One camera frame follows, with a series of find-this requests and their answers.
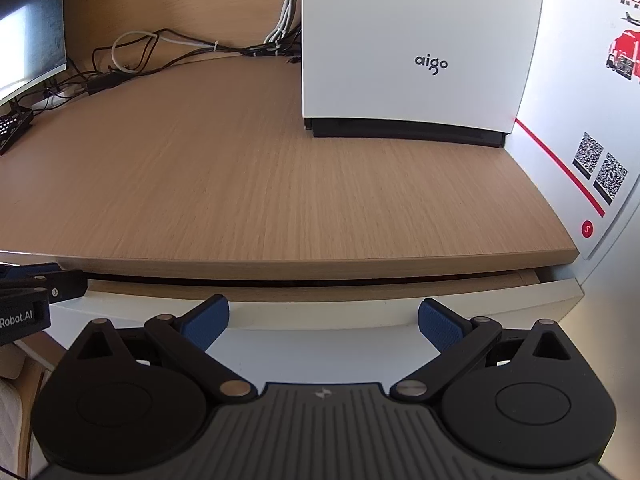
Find white wooden drawer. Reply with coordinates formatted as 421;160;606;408
49;270;584;342

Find black keyboard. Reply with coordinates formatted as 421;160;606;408
0;108;34;155

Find black power adapter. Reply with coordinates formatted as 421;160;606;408
86;72;129;96

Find white poster with QR codes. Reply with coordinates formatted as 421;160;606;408
508;0;639;259

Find computer monitor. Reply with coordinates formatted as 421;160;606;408
0;0;67;104

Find black cable bundle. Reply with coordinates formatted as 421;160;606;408
44;27;303;106

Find white cable loop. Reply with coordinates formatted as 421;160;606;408
110;29;222;73

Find white hanging cables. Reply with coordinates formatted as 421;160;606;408
263;0;303;53

